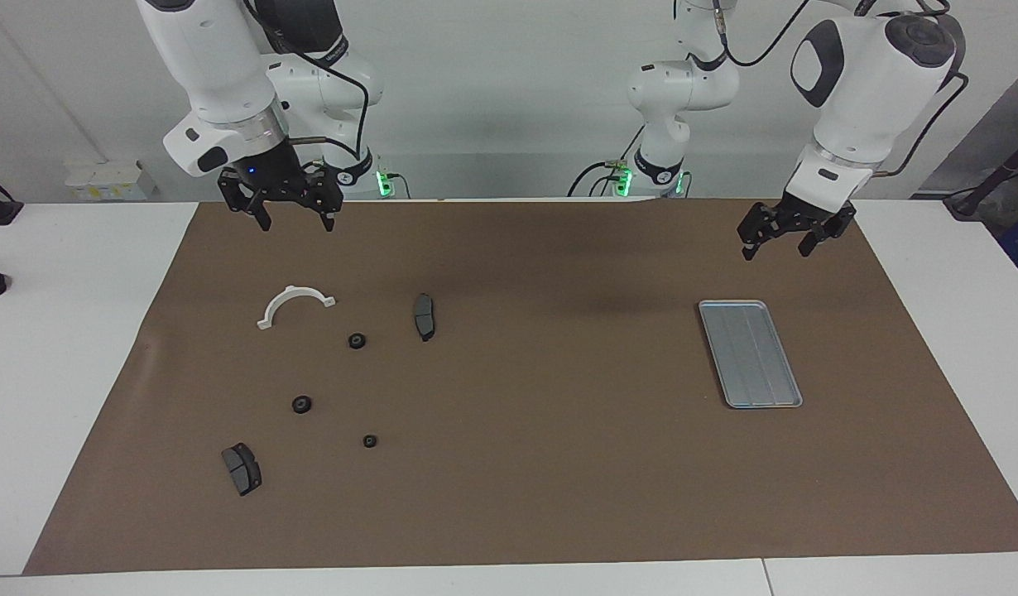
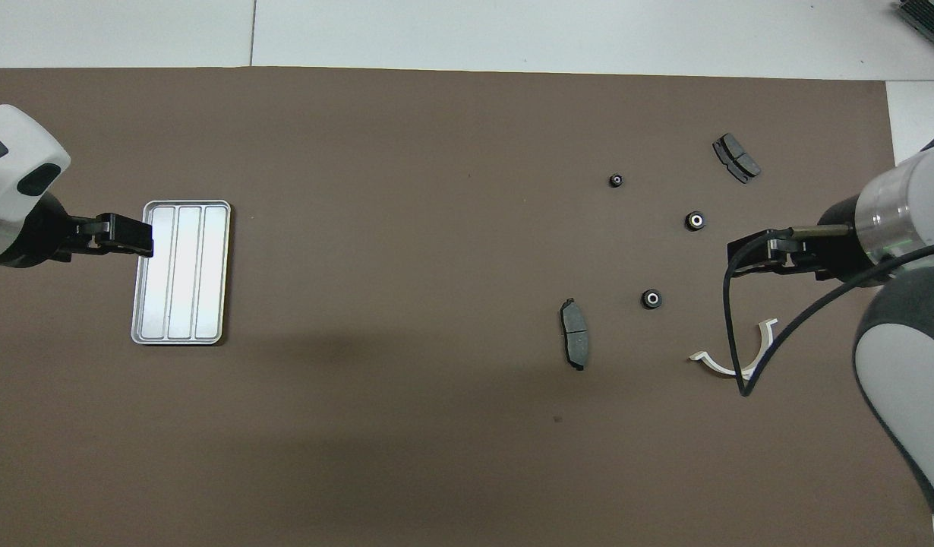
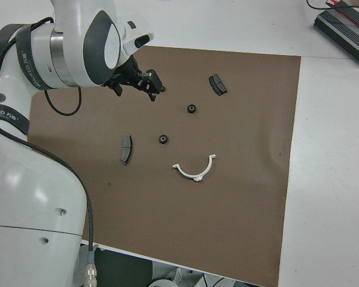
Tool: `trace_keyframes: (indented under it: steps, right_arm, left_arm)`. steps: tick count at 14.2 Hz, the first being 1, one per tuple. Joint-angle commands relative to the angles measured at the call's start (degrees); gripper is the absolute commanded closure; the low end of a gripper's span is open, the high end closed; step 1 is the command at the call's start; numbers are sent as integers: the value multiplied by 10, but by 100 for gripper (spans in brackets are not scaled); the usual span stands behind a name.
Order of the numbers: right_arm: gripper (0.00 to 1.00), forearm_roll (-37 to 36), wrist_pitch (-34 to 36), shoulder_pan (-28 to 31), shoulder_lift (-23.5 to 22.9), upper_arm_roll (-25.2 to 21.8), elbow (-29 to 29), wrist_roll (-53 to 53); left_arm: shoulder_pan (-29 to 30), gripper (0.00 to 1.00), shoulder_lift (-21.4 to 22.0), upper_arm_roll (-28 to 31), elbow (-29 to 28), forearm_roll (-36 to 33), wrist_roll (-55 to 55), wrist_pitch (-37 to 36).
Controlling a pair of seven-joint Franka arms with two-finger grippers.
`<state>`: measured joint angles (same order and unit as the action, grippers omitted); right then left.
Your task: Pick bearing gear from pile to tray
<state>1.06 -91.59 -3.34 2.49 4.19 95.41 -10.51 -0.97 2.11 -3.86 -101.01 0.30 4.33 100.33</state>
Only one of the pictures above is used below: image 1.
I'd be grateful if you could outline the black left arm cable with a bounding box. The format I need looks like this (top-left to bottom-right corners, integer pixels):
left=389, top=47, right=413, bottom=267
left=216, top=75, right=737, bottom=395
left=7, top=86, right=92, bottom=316
left=712, top=0, right=970, bottom=177

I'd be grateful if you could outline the white wall socket box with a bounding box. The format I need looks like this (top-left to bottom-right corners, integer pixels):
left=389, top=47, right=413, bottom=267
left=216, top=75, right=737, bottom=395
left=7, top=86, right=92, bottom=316
left=65, top=160, right=158, bottom=202

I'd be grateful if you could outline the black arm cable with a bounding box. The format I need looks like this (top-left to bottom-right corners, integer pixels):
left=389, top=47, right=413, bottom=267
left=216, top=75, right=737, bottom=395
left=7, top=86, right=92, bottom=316
left=242, top=0, right=371, bottom=162
left=712, top=0, right=970, bottom=177

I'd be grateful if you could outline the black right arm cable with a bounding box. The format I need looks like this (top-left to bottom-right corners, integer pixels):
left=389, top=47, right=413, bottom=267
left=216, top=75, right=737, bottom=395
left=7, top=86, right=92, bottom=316
left=242, top=0, right=371, bottom=162

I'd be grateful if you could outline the brown table mat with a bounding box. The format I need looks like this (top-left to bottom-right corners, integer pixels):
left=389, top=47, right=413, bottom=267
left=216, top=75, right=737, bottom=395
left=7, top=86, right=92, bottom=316
left=22, top=199, right=1018, bottom=576

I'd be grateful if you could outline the black base power cable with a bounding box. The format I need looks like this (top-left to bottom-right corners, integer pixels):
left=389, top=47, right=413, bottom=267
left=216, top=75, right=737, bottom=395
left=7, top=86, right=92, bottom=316
left=568, top=161, right=634, bottom=198

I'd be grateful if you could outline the wide dark brake pad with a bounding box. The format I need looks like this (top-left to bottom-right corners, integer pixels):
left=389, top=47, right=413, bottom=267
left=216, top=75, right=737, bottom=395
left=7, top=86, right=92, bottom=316
left=221, top=443, right=262, bottom=497

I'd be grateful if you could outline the white curved plastic bracket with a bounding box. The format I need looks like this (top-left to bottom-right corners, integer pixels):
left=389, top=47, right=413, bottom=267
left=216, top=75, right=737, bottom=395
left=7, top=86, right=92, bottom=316
left=257, top=285, right=337, bottom=330

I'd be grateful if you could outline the silver metal tray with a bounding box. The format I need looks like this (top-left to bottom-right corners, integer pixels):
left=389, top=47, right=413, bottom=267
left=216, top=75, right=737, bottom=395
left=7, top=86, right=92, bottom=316
left=698, top=300, right=804, bottom=410

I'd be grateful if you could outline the black stand base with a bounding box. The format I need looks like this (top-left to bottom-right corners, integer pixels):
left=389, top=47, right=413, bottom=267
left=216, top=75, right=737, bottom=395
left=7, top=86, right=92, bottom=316
left=944, top=137, right=1018, bottom=220

